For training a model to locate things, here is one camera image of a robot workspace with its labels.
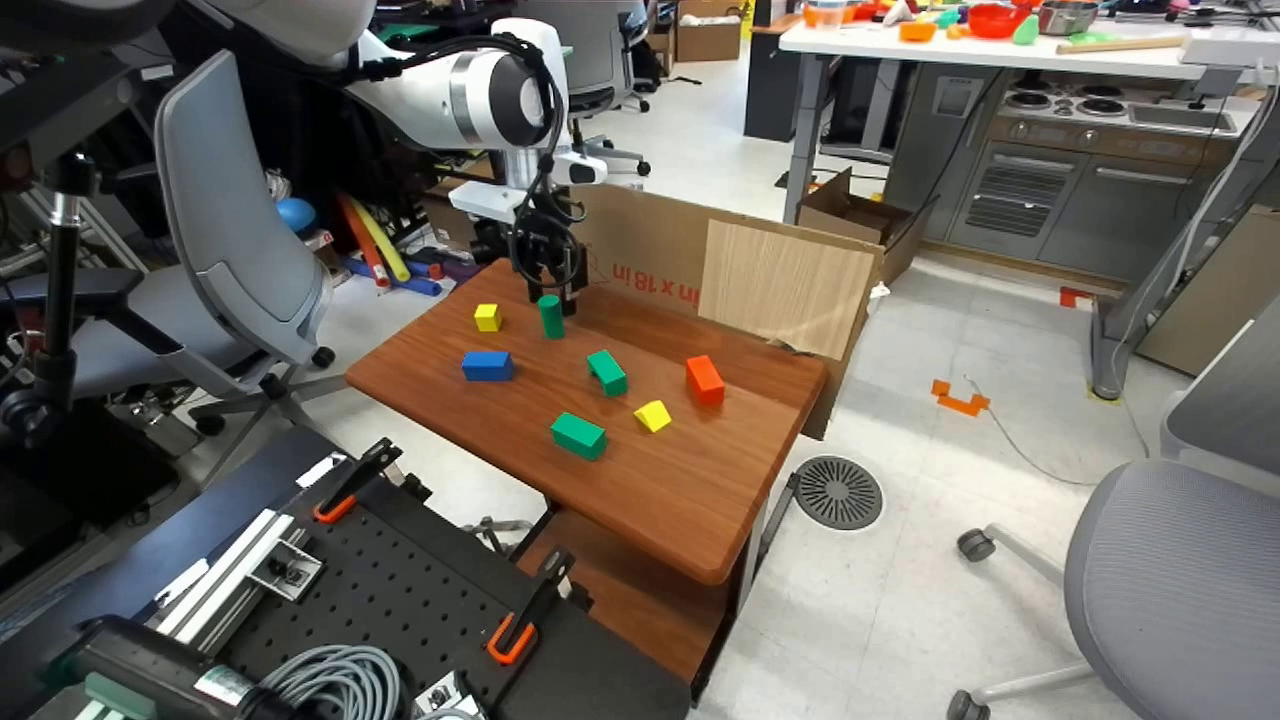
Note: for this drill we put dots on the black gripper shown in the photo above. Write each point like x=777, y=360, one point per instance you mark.
x=549, y=239

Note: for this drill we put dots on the green cylindrical block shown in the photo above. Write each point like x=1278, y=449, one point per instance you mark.
x=549, y=322

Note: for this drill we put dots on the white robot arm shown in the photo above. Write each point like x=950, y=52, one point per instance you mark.
x=464, y=92

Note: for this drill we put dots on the yellow cube block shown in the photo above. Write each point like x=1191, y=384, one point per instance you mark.
x=484, y=317

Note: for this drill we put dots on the green rectangular block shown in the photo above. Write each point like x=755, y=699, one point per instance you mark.
x=606, y=372
x=576, y=439

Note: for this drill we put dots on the blue rectangular block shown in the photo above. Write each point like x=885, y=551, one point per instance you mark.
x=484, y=365

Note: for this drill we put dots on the small yellow flat block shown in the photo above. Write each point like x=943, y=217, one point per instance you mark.
x=653, y=418

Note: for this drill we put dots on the orange rectangular block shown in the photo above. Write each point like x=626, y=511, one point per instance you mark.
x=707, y=383

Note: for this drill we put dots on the large flattened cardboard box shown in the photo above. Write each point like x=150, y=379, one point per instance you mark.
x=666, y=252

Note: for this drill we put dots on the yellow foam stick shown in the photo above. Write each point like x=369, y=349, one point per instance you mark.
x=385, y=247

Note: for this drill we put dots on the orange foam stick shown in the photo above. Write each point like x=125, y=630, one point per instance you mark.
x=363, y=247

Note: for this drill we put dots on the brown wooden side table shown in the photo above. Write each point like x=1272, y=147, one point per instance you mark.
x=693, y=465

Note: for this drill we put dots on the grey swivel office chair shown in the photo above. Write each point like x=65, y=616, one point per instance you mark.
x=603, y=52

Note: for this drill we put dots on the blue ball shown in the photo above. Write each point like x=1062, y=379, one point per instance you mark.
x=298, y=213

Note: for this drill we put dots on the closed brown cardboard box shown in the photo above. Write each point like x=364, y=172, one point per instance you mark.
x=707, y=37

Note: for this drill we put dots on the small open cardboard box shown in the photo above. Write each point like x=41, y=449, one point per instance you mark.
x=853, y=213

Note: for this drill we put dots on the grey office chair black base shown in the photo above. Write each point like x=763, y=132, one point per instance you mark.
x=240, y=252

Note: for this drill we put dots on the black perforated mounting board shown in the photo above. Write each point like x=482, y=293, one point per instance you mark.
x=385, y=585

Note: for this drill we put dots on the round grey floor grate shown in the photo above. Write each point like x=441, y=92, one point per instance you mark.
x=838, y=493

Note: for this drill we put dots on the orange bowl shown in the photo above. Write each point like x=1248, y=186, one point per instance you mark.
x=916, y=31

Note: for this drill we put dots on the white desk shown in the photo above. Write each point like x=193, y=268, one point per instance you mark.
x=960, y=58

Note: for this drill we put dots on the red bowl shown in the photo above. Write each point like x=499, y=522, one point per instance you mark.
x=992, y=20

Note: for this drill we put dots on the grey toy kitchen cabinet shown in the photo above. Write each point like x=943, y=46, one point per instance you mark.
x=1065, y=201

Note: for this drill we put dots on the beige wooden stick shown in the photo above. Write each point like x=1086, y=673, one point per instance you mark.
x=1123, y=46

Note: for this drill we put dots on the grey slanted desk leg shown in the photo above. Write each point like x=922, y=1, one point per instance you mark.
x=1174, y=267

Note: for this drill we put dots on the grey fabric office chair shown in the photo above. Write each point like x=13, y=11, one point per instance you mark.
x=1174, y=600

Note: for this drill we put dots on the orange plastic bracket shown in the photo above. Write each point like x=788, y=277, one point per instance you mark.
x=957, y=396

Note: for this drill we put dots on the aluminium extrusion rail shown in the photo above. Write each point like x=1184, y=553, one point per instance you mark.
x=234, y=572

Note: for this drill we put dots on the black camera stand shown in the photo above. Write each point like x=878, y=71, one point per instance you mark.
x=61, y=333

